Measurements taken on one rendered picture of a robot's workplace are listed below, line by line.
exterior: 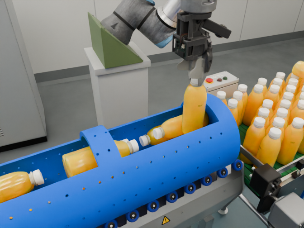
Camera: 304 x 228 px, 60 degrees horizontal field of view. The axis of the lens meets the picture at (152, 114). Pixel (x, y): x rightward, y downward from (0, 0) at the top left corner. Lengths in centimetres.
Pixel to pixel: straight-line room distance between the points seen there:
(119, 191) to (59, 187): 15
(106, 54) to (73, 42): 223
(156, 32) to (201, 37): 76
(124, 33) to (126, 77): 24
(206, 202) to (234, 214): 108
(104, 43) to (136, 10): 25
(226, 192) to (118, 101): 82
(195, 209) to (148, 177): 35
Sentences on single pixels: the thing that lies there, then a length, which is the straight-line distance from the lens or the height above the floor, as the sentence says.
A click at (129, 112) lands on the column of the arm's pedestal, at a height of 76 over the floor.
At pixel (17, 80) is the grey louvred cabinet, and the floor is 70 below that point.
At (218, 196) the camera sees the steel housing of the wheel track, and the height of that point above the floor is 87.
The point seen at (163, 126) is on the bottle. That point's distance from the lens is 93.
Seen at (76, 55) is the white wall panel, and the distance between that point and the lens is 368.
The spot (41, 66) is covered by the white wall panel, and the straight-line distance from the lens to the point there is 371.
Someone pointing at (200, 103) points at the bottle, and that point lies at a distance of 82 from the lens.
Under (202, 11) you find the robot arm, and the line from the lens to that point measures 69.
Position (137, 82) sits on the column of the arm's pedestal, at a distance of 155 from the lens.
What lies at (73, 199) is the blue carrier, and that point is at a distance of 71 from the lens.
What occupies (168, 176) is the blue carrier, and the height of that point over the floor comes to 113.
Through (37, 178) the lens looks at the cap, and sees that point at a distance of 85.
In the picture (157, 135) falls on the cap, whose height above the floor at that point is 113.
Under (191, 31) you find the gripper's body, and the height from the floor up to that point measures 150.
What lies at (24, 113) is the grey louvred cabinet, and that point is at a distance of 253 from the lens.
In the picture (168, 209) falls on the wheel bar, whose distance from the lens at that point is 97.
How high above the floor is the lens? 173
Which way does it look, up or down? 36 degrees down
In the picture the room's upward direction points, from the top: straight up
